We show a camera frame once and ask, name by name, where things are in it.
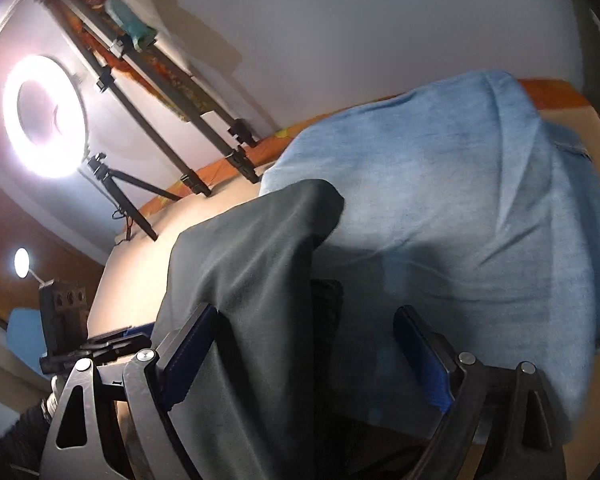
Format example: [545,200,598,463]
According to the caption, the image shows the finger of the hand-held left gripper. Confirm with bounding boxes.
[82,340,154,367]
[87,326,154,345]

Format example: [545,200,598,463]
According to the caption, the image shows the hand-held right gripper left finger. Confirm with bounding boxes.
[40,302,221,480]

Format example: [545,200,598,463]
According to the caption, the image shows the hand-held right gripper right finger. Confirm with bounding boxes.
[393,304,567,480]

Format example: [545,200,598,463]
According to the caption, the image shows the dark grey pants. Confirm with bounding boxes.
[152,178,347,480]

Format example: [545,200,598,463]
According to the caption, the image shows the light blue denim pants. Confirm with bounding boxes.
[257,70,600,443]

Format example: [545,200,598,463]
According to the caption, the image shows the blue chair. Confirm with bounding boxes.
[6,307,48,367]

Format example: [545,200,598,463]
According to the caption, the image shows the white clamp lamp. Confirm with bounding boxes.
[12,247,56,288]

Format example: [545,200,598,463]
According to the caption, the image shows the wooden door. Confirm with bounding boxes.
[0,167,106,323]

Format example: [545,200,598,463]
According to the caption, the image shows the small black tripod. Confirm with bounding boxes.
[81,152,179,242]

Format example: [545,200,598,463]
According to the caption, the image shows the tall grey tripod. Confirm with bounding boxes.
[36,0,262,199]

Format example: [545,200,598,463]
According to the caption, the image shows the thin black cable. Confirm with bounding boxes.
[111,207,134,247]

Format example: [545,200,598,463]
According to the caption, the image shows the white ring light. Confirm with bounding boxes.
[2,54,89,179]

